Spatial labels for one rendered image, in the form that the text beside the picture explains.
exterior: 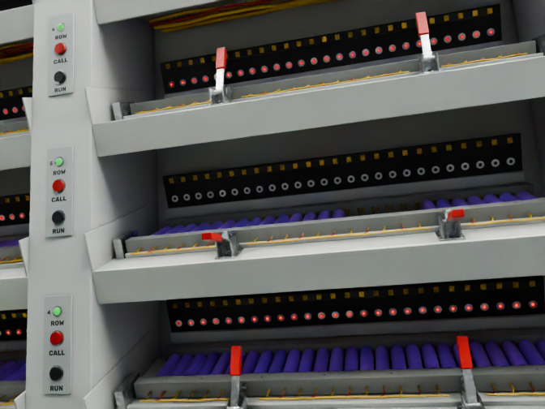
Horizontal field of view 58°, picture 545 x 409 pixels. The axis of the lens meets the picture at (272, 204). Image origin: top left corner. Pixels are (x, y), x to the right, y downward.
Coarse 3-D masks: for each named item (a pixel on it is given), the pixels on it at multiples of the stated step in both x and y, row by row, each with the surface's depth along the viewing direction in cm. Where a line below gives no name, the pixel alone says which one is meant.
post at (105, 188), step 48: (48, 0) 72; (48, 48) 70; (96, 48) 70; (144, 48) 86; (48, 144) 68; (96, 192) 66; (144, 192) 80; (48, 240) 65; (48, 288) 64; (96, 336) 63; (96, 384) 62
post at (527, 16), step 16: (528, 0) 69; (544, 0) 63; (528, 16) 70; (544, 16) 64; (544, 112) 68; (544, 128) 68; (544, 144) 69; (544, 160) 69; (544, 176) 70; (544, 192) 71
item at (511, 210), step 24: (360, 216) 62; (384, 216) 60; (408, 216) 60; (432, 216) 59; (480, 216) 58; (504, 216) 58; (528, 216) 57; (144, 240) 67; (168, 240) 66; (192, 240) 66; (240, 240) 65; (264, 240) 64; (288, 240) 61
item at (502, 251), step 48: (336, 192) 75; (384, 192) 73; (96, 240) 65; (336, 240) 61; (384, 240) 58; (432, 240) 56; (480, 240) 53; (528, 240) 52; (96, 288) 64; (144, 288) 62; (192, 288) 61; (240, 288) 60; (288, 288) 59; (336, 288) 57
